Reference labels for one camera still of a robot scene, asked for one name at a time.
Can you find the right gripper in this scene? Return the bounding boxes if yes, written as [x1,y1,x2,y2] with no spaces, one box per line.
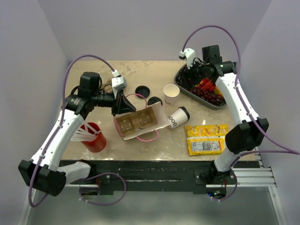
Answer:
[179,58,209,90]

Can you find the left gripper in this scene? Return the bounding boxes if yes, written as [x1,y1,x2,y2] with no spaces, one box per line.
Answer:
[92,88,136,116]

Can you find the cardboard cup carrier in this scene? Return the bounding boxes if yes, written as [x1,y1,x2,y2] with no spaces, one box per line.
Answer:
[116,108,157,136]
[102,78,113,92]

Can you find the brown paper bag pink handles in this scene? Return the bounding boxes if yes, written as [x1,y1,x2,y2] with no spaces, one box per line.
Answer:
[113,102,169,142]

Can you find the black coffee lid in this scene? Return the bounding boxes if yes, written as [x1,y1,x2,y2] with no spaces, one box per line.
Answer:
[147,96,163,105]
[135,85,150,98]

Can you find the white paper cup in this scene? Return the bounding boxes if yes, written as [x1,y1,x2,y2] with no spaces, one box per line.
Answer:
[163,84,180,105]
[168,106,190,129]

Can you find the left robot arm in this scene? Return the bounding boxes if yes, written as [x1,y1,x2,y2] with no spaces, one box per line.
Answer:
[18,72,136,196]

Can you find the red cherries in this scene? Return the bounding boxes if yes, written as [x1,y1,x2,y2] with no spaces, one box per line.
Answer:
[198,78,220,94]

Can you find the dark red grapes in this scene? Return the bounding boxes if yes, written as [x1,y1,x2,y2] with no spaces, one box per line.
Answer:
[189,80,225,105]

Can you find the grey fruit tray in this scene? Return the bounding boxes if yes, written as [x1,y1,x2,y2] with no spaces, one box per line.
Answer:
[174,65,227,110]

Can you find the red straw holder cup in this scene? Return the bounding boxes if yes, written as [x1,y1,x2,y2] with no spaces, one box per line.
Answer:
[80,122,107,153]

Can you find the white wrapped straws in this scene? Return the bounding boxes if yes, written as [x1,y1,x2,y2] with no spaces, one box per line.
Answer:
[71,122,102,142]

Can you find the yellow snack bag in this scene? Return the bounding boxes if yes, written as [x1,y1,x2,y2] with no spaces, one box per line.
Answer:
[185,124,229,156]

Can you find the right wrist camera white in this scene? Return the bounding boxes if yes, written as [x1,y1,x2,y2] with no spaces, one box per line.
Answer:
[179,48,196,69]

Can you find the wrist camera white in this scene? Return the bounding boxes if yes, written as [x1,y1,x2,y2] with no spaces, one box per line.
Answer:
[111,70,127,94]
[179,48,196,69]

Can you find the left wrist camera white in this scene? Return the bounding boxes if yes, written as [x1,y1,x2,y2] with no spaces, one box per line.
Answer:
[111,70,127,94]

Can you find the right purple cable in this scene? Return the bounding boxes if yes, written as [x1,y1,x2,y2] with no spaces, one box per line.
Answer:
[182,25,300,202]

